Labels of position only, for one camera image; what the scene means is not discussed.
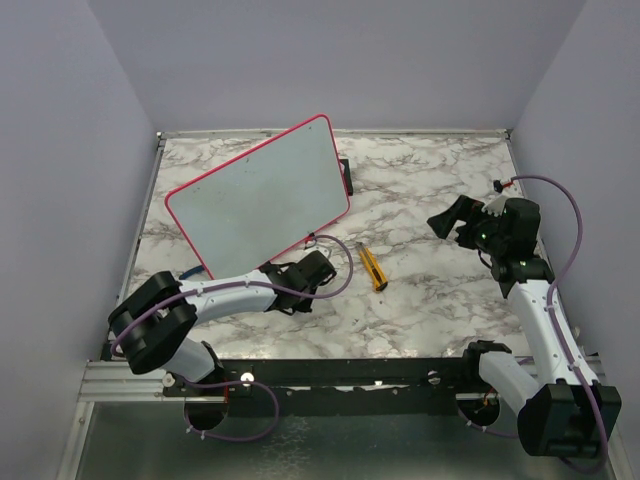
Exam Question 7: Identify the yellow utility knife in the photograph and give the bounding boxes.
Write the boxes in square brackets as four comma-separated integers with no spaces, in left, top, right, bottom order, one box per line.
[356,242,388,292]

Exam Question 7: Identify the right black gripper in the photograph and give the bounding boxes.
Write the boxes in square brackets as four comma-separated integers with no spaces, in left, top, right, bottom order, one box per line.
[429,193,508,256]

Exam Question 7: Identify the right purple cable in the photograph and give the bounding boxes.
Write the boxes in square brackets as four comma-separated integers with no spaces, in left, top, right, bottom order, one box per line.
[457,173,611,475]

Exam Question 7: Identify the pink framed whiteboard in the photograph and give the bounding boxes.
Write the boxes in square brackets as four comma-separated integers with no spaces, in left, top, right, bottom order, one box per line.
[164,114,350,279]

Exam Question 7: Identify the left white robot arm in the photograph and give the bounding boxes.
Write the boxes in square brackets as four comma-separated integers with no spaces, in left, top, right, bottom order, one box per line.
[108,251,336,395]

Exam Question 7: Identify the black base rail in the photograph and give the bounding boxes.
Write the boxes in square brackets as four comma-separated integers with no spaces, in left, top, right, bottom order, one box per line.
[102,357,526,419]

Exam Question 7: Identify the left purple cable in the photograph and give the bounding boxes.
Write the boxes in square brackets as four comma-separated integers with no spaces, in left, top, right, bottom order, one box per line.
[109,233,355,444]

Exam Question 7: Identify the blue handled pliers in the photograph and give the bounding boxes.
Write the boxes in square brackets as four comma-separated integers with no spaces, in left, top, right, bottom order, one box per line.
[179,265,205,280]

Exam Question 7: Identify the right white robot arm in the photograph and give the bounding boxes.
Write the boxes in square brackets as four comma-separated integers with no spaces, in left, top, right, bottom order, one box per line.
[427,195,622,460]

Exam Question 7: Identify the black network switch box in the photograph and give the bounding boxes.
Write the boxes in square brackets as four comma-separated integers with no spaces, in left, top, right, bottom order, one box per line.
[339,158,354,197]

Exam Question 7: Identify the purple cable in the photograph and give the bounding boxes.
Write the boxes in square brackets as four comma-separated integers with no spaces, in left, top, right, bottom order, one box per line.
[457,173,611,475]
[109,233,355,444]

